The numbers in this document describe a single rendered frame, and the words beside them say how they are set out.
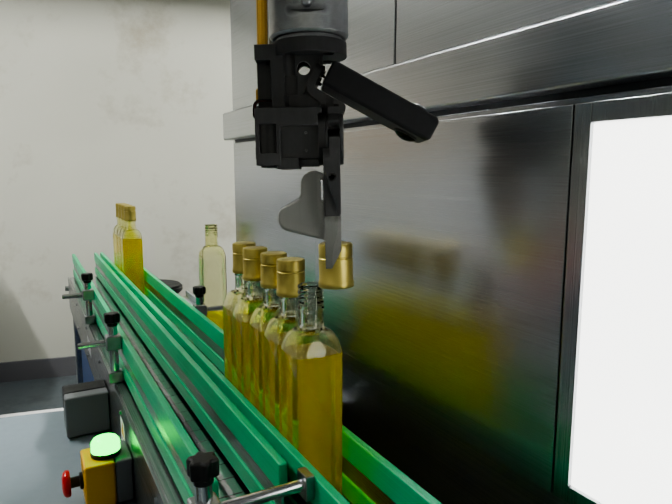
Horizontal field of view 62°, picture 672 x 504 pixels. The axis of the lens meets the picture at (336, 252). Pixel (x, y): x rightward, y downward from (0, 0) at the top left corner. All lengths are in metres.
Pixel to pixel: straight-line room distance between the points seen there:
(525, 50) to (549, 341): 0.26
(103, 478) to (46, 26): 3.18
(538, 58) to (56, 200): 3.44
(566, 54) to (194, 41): 3.41
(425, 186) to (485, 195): 0.10
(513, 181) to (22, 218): 3.48
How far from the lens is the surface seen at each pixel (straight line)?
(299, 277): 0.67
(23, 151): 3.81
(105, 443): 0.98
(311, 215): 0.53
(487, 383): 0.60
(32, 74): 3.84
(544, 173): 0.52
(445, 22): 0.69
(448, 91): 0.63
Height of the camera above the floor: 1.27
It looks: 8 degrees down
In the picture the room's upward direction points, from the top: straight up
